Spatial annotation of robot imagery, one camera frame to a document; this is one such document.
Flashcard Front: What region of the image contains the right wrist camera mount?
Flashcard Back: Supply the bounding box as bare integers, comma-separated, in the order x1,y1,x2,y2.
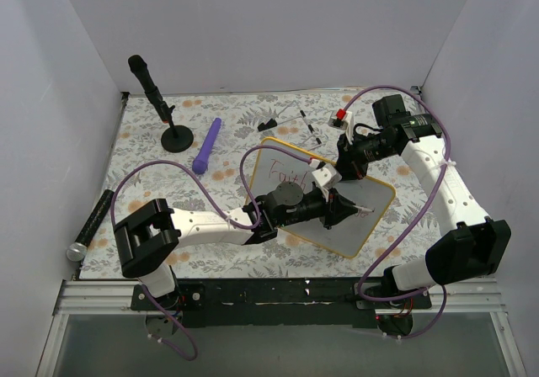
328,109,355,144

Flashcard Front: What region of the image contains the black flashlight silver head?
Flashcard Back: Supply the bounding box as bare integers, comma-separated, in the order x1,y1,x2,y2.
66,189,114,262

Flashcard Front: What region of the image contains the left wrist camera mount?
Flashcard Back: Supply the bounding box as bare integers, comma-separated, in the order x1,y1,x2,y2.
309,157,342,201

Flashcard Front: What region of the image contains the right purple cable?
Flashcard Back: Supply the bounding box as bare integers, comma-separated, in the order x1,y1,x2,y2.
344,84,454,340

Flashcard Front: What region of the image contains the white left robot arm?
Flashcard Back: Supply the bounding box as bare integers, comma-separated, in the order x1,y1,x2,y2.
114,182,359,310

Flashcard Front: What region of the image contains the aluminium frame rail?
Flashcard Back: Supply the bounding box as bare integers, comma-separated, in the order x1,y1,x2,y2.
36,276,526,376

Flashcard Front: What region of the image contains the floral table mat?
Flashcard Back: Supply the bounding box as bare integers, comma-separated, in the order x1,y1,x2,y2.
77,90,443,279

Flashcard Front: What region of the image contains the black microphone on stand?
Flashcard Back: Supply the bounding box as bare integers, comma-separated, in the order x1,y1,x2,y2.
128,55,194,153

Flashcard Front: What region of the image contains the white red marker pen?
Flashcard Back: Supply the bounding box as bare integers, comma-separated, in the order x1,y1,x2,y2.
355,205,375,213

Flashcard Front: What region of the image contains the yellow framed whiteboard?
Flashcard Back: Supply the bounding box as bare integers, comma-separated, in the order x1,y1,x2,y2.
249,137,396,258

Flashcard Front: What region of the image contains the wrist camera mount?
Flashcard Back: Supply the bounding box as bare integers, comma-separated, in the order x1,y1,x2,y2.
328,109,355,144
309,157,342,201

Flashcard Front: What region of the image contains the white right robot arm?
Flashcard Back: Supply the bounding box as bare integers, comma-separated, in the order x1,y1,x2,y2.
329,94,511,308

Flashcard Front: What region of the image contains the wire whiteboard stand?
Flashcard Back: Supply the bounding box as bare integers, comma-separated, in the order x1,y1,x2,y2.
256,101,327,151

